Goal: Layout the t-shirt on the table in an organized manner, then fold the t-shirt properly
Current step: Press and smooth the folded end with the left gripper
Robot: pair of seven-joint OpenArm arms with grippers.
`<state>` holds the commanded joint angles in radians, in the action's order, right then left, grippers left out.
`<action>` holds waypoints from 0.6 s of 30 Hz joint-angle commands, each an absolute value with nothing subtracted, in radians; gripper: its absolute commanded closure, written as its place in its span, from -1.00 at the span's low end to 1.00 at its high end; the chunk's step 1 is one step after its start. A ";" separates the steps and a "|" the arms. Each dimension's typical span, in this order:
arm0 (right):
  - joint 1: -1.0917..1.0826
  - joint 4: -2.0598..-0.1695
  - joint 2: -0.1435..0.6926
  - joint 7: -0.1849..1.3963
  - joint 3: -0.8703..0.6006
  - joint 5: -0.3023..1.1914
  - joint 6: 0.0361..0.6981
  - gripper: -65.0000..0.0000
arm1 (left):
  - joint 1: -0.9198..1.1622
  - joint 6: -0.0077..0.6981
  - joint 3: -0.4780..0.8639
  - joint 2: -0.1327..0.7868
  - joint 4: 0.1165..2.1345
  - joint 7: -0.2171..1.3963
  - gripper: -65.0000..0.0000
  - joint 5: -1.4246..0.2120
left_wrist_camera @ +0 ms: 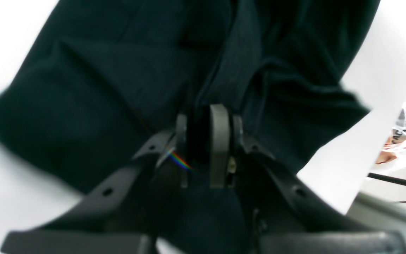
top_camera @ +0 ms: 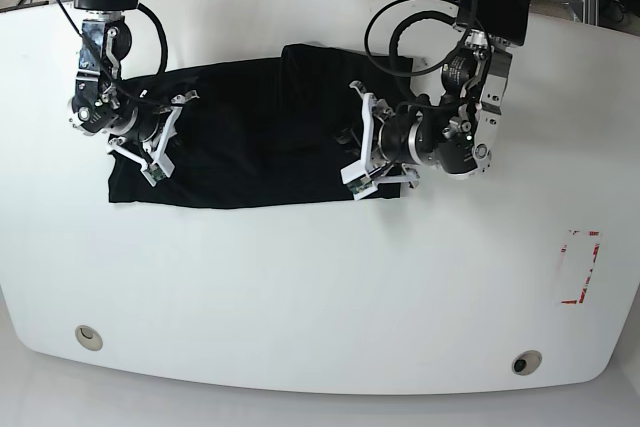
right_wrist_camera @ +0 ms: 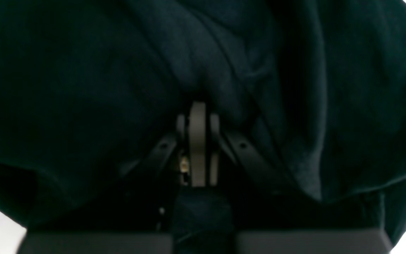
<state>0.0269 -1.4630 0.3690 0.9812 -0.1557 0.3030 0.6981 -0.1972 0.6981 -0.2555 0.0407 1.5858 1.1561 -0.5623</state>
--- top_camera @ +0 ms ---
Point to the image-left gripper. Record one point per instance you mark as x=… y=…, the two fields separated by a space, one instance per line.
x=143 y=136

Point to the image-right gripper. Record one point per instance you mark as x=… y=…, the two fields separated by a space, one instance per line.
x=384 y=141

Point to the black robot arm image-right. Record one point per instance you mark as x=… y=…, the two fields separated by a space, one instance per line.
x=458 y=133

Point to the red tape rectangle marking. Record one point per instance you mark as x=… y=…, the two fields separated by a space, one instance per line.
x=578 y=258

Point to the table grommet hole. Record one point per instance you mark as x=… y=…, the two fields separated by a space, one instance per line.
x=88 y=338
x=527 y=363

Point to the right table grommet hole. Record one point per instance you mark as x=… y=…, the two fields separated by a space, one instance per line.
x=527 y=363

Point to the left table grommet hole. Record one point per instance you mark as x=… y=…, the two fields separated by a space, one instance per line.
x=88 y=338

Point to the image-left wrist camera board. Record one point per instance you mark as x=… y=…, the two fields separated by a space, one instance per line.
x=158 y=171

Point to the black t-shirt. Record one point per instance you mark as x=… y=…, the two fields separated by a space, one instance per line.
x=261 y=132

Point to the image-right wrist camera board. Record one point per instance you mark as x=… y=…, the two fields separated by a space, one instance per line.
x=358 y=181

